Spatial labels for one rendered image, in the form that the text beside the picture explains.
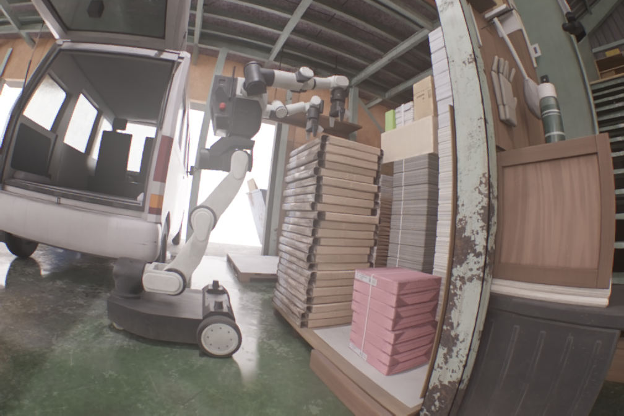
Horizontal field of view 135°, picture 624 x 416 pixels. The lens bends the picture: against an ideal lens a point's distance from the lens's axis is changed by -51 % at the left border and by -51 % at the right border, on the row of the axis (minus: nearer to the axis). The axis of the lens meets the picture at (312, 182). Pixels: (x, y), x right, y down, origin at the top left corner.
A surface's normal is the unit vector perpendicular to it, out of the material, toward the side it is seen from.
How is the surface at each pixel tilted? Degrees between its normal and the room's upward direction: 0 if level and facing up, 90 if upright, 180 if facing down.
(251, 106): 101
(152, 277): 90
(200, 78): 90
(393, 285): 90
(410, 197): 90
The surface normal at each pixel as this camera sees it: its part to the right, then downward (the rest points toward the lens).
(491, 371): -0.90, -0.14
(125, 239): 0.49, -0.10
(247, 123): 0.41, 0.10
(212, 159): 0.34, 0.30
